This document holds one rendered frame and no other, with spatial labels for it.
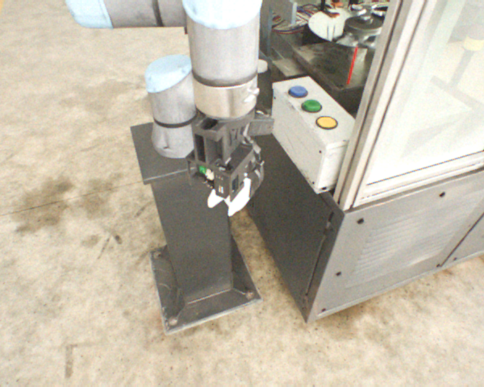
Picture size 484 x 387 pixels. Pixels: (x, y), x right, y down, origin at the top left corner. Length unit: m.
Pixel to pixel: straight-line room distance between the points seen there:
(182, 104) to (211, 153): 0.43
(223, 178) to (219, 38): 0.17
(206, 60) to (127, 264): 1.37
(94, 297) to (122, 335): 0.22
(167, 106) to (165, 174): 0.17
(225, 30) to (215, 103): 0.08
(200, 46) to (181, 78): 0.46
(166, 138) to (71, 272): 0.99
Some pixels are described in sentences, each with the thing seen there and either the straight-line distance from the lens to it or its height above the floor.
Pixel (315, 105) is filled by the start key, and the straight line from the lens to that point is 0.83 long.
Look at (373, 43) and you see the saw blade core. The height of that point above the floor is 0.95.
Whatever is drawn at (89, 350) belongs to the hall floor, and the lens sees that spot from 1.52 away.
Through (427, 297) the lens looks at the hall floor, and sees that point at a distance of 1.69.
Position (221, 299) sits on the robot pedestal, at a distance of 1.47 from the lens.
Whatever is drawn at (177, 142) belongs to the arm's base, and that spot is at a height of 0.79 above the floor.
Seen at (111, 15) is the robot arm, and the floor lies 1.20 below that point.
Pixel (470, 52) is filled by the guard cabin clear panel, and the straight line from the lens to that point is 0.76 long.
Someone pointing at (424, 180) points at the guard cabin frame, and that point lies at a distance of 0.93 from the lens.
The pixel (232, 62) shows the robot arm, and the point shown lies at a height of 1.18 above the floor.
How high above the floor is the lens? 1.34
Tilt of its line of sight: 47 degrees down
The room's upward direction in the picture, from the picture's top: straight up
